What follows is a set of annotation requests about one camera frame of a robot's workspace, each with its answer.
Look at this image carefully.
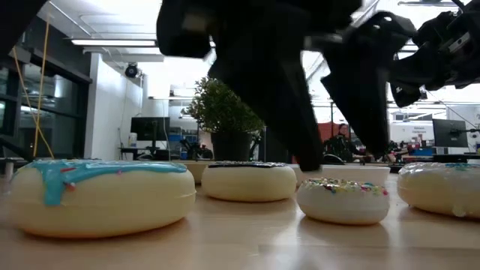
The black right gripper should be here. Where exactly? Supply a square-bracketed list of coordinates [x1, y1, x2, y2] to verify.
[389, 0, 480, 108]

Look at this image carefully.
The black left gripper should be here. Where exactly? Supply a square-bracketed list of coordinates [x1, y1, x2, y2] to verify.
[156, 0, 417, 173]

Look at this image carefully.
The small white sprinkled donut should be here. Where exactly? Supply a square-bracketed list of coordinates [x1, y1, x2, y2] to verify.
[295, 177, 391, 226]

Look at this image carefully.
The large white blue-drizzled donut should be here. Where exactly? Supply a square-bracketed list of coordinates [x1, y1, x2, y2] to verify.
[396, 162, 480, 220]

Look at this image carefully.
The large blue iced donut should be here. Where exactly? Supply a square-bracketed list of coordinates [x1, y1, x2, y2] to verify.
[7, 159, 197, 240]

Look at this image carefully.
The person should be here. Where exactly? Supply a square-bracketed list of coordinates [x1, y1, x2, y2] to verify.
[335, 122, 356, 151]

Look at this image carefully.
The potted green artificial plant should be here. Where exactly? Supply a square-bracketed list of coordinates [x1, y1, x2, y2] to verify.
[185, 76, 266, 163]

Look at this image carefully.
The white banner with text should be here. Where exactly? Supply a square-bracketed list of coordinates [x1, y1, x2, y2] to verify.
[389, 120, 434, 144]

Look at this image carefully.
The black office chair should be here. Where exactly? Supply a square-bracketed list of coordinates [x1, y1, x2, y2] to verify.
[322, 153, 346, 165]

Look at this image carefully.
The white round plate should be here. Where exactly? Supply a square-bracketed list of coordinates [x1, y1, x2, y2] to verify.
[290, 163, 392, 188]

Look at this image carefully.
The black computer monitor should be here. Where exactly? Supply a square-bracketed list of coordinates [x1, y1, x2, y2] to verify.
[432, 118, 470, 148]
[130, 116, 171, 151]

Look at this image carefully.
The large chocolate iced donut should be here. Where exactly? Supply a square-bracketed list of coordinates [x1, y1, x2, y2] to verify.
[201, 160, 298, 203]

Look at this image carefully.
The blue storage bin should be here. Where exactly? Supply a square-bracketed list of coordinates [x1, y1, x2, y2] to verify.
[168, 133, 188, 161]

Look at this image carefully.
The dark office desk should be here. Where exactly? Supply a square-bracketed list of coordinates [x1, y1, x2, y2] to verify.
[119, 145, 172, 162]

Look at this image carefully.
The black ceiling spotlight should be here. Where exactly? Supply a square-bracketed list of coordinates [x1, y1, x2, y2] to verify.
[124, 62, 140, 79]

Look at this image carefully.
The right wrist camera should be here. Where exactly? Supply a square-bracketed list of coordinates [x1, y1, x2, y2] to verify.
[447, 31, 473, 54]

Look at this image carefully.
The yellow extension cord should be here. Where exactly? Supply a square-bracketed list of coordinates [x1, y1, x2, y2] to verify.
[32, 16, 52, 161]
[10, 47, 56, 160]

